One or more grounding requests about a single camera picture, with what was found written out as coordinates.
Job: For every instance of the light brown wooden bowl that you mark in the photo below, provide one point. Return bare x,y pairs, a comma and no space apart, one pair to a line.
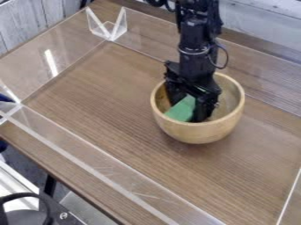
199,132

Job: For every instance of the black table leg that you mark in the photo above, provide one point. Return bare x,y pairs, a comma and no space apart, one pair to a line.
49,185

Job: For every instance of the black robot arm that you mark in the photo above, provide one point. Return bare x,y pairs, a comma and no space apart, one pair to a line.
198,23

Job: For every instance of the clear acrylic tray enclosure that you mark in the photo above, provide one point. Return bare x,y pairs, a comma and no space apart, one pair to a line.
83,81

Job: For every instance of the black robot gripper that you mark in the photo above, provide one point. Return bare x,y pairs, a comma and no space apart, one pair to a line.
190,77

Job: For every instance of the green rectangular block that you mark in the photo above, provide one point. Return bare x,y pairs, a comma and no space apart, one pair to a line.
180,111

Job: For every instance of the blue object at left edge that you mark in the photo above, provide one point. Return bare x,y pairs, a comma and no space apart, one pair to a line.
5,98

